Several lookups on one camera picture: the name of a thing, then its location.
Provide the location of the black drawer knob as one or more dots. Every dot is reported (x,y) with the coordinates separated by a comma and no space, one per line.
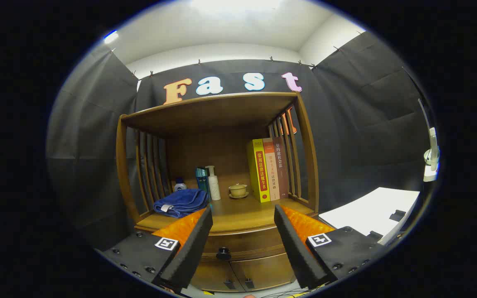
(223,253)

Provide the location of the small white blue-capped bottle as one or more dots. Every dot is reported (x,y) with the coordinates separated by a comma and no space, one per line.
(179,184)

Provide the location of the white stand device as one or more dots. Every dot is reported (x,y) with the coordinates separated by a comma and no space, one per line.
(431,157)

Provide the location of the orange book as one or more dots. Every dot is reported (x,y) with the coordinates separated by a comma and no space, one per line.
(271,169)

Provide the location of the beige lidded teacup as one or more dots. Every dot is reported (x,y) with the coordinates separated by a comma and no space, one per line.
(237,189)

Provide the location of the white drawer unit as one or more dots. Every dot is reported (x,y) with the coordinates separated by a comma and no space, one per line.
(367,211)

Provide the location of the white pump bottle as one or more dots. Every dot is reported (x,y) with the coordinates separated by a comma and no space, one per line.
(213,186)

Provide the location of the ceiling light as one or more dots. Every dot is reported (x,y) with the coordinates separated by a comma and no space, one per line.
(111,36)

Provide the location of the yellow book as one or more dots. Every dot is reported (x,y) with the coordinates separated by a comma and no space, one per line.
(259,174)

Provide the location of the teal bottle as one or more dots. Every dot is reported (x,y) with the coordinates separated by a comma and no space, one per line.
(201,178)

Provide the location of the wooden cabinet door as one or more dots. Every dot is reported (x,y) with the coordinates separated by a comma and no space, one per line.
(267,271)
(209,275)

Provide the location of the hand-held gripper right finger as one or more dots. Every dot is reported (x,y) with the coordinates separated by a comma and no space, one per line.
(294,248)

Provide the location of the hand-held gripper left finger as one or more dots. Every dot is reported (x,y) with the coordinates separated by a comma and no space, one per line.
(193,248)

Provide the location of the wooden cabinet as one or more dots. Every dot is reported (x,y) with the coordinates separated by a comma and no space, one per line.
(222,111)

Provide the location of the blue towel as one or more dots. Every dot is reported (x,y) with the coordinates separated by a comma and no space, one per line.
(182,200)

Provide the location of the brown book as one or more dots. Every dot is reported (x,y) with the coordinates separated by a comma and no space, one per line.
(280,165)

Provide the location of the beige saucer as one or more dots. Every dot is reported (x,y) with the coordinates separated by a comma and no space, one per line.
(238,197)

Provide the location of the wooden drawer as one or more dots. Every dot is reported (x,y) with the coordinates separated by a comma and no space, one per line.
(246,244)

